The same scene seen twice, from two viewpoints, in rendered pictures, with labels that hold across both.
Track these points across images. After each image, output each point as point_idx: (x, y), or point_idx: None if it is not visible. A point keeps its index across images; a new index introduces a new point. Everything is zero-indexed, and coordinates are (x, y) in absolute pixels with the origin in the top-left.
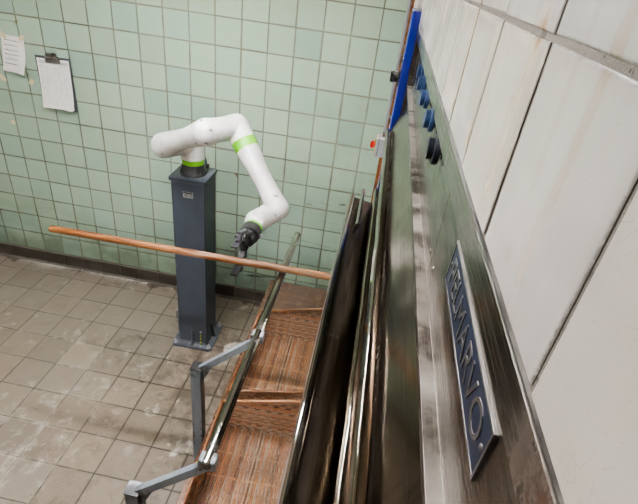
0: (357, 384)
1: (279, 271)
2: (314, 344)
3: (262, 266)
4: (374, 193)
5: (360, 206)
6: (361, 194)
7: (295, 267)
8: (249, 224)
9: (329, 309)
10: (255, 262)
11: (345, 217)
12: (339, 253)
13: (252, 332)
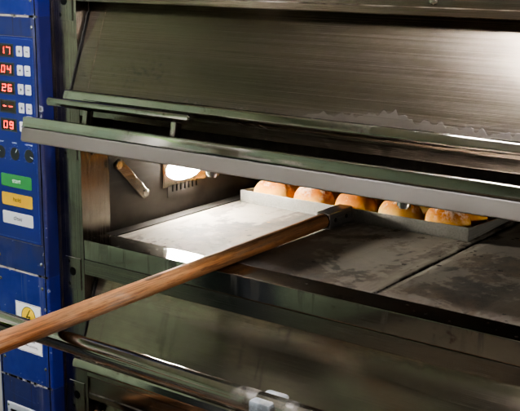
0: None
1: (64, 327)
2: None
3: (28, 334)
4: (84, 94)
5: (122, 105)
6: (71, 100)
7: (86, 299)
8: None
9: (458, 176)
10: (6, 333)
11: (124, 132)
12: (265, 149)
13: (262, 402)
